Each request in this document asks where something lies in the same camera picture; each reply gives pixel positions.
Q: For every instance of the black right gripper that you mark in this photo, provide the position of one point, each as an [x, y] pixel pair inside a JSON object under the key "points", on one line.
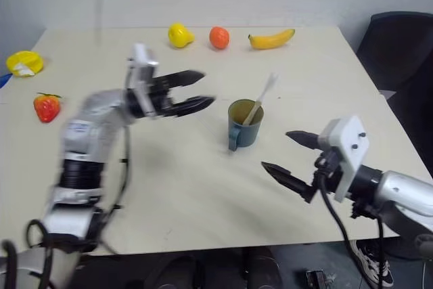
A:
{"points": [[329, 170]]}

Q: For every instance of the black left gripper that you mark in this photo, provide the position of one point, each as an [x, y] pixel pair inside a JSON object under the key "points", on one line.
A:
{"points": [[161, 99]]}

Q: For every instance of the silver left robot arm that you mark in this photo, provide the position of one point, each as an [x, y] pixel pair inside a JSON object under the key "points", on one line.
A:
{"points": [[84, 123]]}

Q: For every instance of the blue-green mug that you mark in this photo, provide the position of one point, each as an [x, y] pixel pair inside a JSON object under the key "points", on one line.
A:
{"points": [[248, 136]]}

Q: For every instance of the yellow toy pear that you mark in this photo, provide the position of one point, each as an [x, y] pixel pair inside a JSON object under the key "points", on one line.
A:
{"points": [[179, 36]]}

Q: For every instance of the toy orange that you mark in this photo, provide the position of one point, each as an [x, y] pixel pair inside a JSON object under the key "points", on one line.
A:
{"points": [[219, 38]]}

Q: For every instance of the yellow toy banana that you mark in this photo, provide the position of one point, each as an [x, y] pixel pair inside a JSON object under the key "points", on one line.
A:
{"points": [[270, 41]]}

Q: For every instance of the small black box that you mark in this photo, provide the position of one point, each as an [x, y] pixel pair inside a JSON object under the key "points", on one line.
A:
{"points": [[318, 279]]}

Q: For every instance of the black and white sneaker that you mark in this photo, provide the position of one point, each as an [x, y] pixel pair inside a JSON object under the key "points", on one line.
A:
{"points": [[370, 263]]}

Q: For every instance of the red toy strawberry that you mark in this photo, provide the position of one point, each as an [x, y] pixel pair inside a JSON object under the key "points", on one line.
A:
{"points": [[46, 108]]}

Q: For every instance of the black office chair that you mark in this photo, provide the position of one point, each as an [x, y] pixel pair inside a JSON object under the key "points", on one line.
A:
{"points": [[399, 52]]}

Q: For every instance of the blue flat object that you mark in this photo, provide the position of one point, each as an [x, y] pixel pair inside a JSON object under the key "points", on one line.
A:
{"points": [[4, 81]]}

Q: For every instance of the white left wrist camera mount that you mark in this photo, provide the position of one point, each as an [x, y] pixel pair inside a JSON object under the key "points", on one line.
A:
{"points": [[143, 65]]}

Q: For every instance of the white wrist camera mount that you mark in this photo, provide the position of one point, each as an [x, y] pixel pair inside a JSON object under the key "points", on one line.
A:
{"points": [[143, 65], [350, 148]]}

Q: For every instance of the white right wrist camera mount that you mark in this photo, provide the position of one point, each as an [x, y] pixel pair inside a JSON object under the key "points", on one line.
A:
{"points": [[350, 148]]}

